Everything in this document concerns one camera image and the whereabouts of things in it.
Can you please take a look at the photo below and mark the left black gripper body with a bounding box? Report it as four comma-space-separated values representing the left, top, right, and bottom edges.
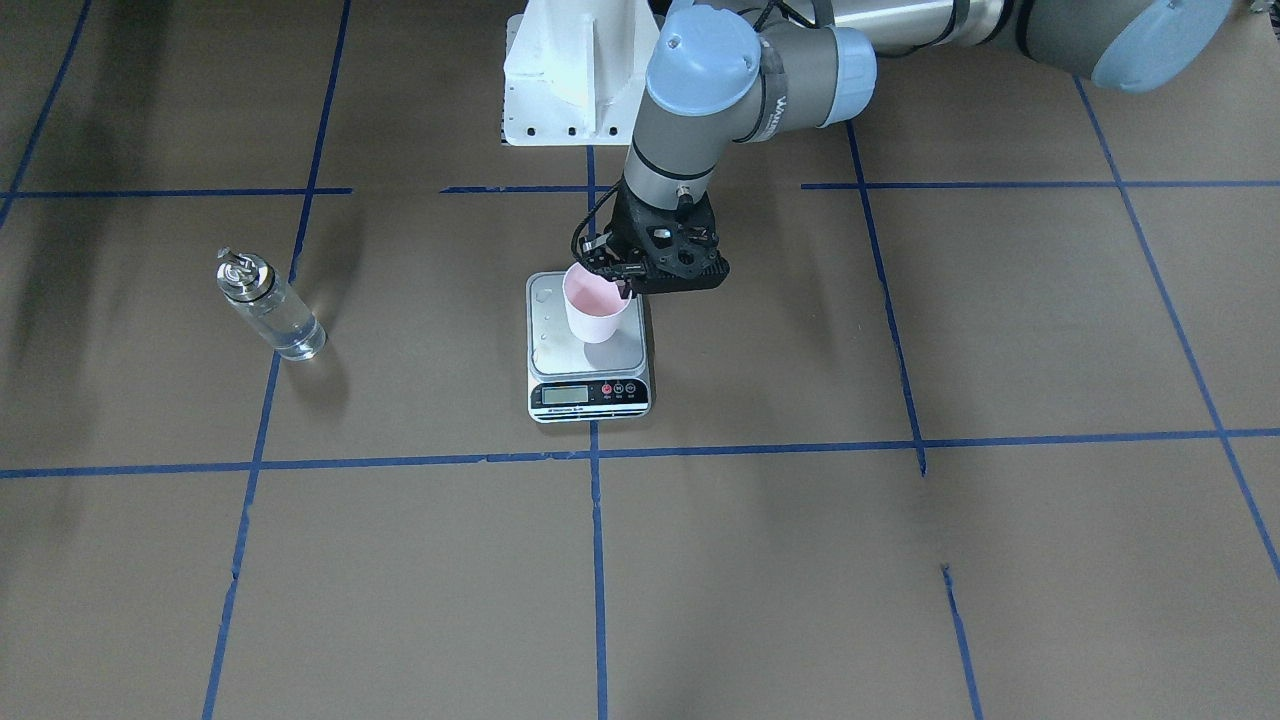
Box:
588, 187, 731, 296

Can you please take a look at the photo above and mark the pink plastic cup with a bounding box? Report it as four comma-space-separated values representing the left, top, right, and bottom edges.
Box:
562, 263, 631, 345

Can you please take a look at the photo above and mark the glass sauce bottle steel spout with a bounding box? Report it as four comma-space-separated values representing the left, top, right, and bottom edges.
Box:
215, 247, 326, 361

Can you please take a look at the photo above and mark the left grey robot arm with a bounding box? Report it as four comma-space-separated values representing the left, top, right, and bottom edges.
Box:
570, 1, 1231, 299

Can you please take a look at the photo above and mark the silver kitchen scale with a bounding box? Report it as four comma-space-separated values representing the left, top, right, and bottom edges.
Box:
525, 272, 653, 423

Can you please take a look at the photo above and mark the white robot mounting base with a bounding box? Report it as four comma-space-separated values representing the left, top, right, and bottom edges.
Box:
500, 1, 662, 147

